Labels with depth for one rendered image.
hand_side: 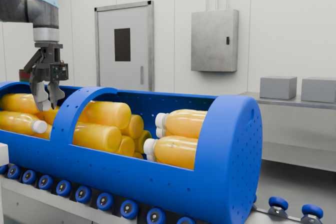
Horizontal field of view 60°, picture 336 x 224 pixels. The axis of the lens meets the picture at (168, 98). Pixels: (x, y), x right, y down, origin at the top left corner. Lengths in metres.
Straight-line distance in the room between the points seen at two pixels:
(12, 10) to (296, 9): 3.44
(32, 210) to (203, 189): 0.57
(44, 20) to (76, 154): 0.43
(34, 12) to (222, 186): 0.72
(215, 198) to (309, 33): 3.47
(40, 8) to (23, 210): 0.60
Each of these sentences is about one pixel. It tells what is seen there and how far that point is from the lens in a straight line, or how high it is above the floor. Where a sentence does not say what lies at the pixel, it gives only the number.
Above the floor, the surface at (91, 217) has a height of 0.92.
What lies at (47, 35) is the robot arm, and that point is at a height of 1.38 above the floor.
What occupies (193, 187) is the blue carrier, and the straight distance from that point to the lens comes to 0.57.
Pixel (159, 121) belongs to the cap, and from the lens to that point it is 0.71.
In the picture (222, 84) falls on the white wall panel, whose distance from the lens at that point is 4.19.
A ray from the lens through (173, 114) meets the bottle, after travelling 0.68.
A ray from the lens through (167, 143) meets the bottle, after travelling 0.65.
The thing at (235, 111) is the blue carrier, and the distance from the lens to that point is 0.57.
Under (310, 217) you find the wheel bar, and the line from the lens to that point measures 0.78.
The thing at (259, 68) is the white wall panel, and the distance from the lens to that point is 4.02.
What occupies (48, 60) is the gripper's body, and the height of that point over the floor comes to 1.31.
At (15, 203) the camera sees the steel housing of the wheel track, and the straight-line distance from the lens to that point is 1.05.
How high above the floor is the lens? 1.31
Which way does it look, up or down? 8 degrees down
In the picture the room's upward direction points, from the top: straight up
